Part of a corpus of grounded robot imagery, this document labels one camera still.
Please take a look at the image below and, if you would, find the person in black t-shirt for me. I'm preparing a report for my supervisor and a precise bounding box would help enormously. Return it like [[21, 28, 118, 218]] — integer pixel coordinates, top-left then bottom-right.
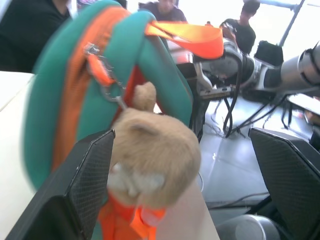
[[219, 0, 257, 55]]

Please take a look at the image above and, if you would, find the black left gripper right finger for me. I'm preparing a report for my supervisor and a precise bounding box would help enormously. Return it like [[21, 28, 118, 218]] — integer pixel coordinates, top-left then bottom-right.
[[248, 127, 320, 240]]

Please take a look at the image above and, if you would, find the grey metal frame pole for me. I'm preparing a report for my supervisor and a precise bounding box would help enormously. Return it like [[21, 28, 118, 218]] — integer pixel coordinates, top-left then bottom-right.
[[277, 0, 306, 47]]

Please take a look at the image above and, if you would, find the tan plush bear keychain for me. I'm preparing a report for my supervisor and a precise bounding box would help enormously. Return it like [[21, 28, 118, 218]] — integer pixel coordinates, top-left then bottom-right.
[[106, 81, 202, 210]]

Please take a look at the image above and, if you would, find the person in dark hoodie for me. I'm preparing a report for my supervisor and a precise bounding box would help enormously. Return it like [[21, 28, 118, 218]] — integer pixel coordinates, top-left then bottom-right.
[[138, 0, 188, 24]]

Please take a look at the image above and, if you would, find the person in black sweater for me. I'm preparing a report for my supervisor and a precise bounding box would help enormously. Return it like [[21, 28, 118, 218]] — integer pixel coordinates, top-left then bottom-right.
[[0, 0, 74, 74]]

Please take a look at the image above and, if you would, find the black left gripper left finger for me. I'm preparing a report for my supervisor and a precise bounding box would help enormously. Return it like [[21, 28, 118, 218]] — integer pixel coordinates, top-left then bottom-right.
[[4, 129, 116, 240]]

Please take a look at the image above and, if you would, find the orange and teal backpack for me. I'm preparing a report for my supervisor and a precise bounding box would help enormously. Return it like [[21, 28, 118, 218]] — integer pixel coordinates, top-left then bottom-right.
[[23, 0, 225, 240]]

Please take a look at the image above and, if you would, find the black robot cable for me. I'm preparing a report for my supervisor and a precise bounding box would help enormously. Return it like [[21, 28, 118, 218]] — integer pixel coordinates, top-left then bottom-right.
[[221, 57, 252, 139]]

